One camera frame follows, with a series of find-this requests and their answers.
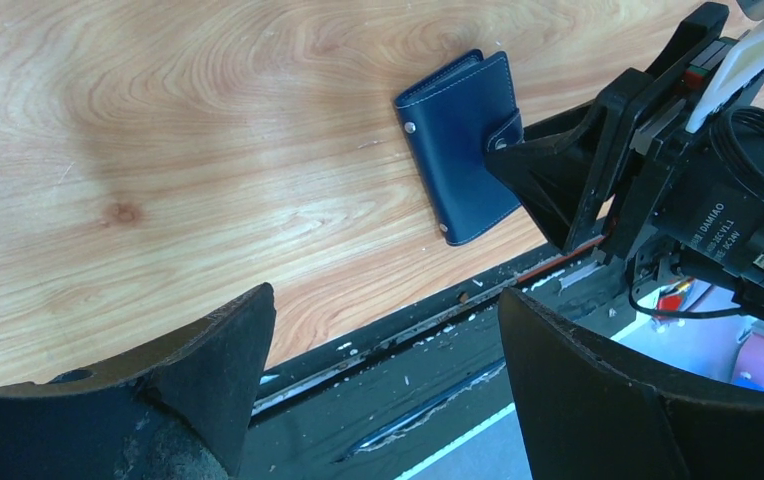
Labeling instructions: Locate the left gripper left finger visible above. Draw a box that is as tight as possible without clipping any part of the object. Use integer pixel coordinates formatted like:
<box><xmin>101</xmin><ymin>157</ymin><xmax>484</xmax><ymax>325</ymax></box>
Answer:
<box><xmin>0</xmin><ymin>283</ymin><xmax>276</xmax><ymax>479</ymax></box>

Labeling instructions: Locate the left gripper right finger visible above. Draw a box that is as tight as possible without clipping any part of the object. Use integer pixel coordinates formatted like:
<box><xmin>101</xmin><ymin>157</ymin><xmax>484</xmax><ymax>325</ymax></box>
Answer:
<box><xmin>498</xmin><ymin>289</ymin><xmax>764</xmax><ymax>479</ymax></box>

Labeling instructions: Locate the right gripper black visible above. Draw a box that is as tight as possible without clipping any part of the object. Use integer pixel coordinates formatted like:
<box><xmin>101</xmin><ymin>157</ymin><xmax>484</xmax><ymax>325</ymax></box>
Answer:
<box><xmin>485</xmin><ymin>2</ymin><xmax>764</xmax><ymax>320</ymax></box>

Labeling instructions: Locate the blue leather card holder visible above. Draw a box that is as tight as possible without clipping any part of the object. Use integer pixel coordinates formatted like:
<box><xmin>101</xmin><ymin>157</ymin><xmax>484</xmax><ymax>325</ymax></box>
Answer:
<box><xmin>394</xmin><ymin>49</ymin><xmax>524</xmax><ymax>246</ymax></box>

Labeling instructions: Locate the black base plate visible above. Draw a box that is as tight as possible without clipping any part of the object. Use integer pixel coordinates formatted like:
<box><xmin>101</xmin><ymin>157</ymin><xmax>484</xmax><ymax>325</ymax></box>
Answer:
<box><xmin>239</xmin><ymin>243</ymin><xmax>634</xmax><ymax>479</ymax></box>

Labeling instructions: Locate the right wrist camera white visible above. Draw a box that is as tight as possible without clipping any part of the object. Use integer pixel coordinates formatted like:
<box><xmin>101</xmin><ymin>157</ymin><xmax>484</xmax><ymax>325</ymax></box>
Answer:
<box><xmin>685</xmin><ymin>0</ymin><xmax>764</xmax><ymax>133</ymax></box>

